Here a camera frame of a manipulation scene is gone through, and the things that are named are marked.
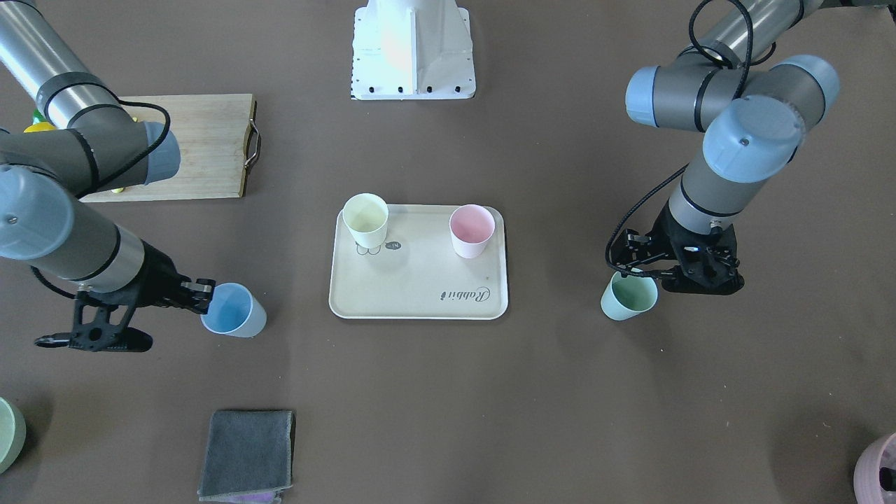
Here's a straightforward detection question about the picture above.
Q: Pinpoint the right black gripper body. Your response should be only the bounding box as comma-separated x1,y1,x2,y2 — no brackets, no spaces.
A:
105,242,193,309

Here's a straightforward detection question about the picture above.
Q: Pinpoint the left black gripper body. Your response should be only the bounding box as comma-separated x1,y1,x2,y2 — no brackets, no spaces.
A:
652,206,737,270

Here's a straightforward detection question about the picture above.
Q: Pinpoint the light blue cup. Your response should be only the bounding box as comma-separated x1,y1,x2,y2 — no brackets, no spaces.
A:
199,283,267,339

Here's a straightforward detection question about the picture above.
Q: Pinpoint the mint green cup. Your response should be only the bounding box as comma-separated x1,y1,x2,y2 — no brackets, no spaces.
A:
601,272,659,320

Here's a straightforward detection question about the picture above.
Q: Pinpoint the pink cup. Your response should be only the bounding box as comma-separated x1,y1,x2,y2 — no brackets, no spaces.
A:
449,204,496,259

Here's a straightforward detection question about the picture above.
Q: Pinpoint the cream yellow cup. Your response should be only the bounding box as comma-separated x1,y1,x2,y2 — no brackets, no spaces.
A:
342,192,389,249

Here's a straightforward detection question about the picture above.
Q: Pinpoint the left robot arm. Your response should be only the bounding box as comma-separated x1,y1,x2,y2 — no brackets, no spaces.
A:
605,1,841,295

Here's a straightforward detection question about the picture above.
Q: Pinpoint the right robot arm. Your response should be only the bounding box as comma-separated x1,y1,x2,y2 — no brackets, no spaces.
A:
2,1,214,314

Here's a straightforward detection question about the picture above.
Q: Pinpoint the cream rabbit tray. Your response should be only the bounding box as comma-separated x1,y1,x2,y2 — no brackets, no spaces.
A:
328,204,509,320

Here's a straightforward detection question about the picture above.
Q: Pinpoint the bamboo cutting board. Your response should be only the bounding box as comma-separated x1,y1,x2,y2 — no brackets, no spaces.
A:
83,94,258,203

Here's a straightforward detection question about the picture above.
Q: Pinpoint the grey folded cloth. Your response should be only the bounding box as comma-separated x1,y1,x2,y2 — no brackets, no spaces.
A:
197,409,294,503

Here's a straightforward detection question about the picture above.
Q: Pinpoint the whole yellow lemon upper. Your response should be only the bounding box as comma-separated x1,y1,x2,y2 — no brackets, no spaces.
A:
24,121,57,133

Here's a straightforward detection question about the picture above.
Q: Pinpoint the mint green bowl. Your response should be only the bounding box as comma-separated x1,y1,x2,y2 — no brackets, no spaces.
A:
0,398,27,473

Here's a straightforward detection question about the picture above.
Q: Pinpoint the pink bowl with ice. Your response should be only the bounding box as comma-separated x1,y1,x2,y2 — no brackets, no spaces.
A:
853,433,895,503

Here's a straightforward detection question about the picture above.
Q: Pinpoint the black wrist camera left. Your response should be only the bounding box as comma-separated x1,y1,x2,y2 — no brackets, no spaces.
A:
660,261,745,295

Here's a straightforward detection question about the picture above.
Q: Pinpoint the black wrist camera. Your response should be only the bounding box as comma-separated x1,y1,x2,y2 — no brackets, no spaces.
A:
34,290,153,352
660,261,745,295

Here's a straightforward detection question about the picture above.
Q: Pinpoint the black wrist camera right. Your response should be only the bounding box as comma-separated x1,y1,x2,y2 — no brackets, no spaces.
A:
34,290,153,352

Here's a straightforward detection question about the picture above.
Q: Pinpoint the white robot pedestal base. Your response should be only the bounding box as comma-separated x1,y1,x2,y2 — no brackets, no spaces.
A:
350,1,477,100

